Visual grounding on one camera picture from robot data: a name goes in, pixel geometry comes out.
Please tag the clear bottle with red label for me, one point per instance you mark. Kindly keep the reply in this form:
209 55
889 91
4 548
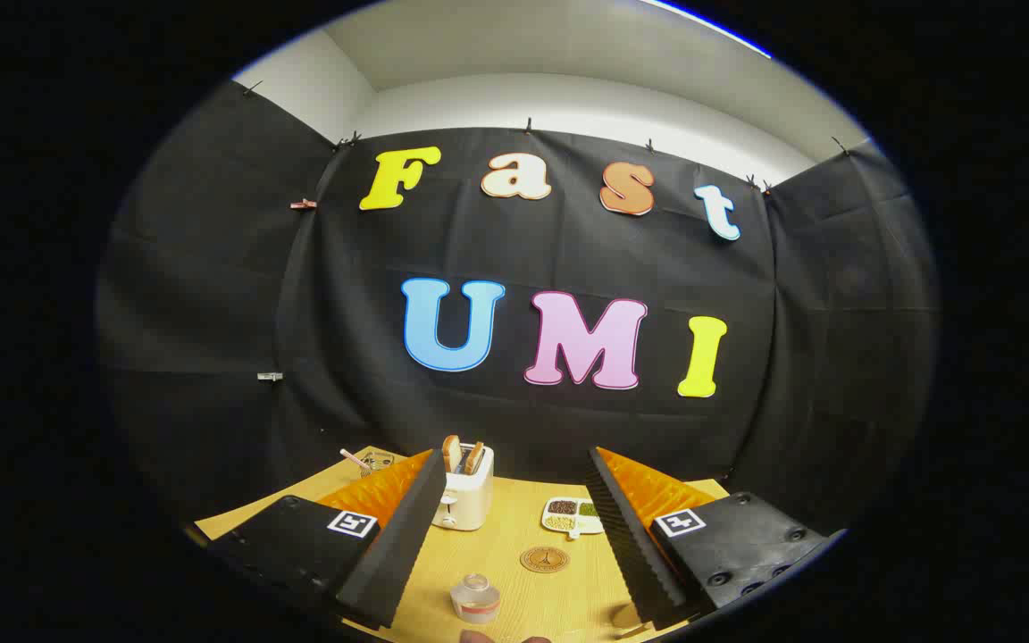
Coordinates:
475 600

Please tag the toasted bread slice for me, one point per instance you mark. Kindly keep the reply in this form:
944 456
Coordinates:
474 459
451 454

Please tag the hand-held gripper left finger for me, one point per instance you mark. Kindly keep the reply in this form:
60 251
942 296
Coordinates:
398 545

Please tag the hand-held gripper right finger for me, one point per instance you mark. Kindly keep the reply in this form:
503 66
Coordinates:
631 545

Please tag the pink stick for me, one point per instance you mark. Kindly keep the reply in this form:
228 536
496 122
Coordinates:
354 458

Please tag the black backdrop cloth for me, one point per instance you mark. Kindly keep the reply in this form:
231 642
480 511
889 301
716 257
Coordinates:
345 268

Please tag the white toaster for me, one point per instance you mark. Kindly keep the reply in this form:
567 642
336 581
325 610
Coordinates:
465 505

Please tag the wooden table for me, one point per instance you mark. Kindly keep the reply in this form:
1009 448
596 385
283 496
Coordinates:
514 536

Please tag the red clip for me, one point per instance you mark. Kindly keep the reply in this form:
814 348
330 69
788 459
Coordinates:
303 204

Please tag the white divided dish of grains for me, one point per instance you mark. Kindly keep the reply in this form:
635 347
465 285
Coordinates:
568 520

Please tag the round cork coaster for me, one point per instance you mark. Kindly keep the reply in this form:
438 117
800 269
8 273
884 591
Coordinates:
545 559

